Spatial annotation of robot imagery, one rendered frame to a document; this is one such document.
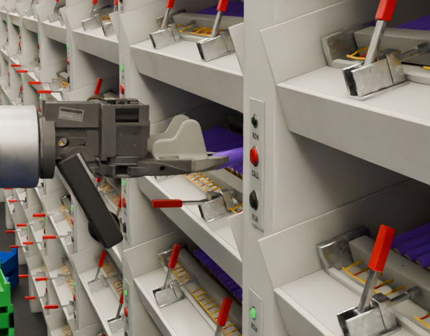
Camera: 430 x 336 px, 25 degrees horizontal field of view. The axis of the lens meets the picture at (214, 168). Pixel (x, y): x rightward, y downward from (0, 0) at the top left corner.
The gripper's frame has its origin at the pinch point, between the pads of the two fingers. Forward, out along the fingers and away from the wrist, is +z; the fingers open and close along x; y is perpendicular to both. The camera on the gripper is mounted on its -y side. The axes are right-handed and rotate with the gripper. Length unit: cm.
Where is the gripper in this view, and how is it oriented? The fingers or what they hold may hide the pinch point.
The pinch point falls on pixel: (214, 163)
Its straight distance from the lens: 112.5
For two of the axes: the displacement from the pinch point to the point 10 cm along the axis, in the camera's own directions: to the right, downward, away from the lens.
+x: -2.7, -1.7, 9.5
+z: 9.6, -0.1, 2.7
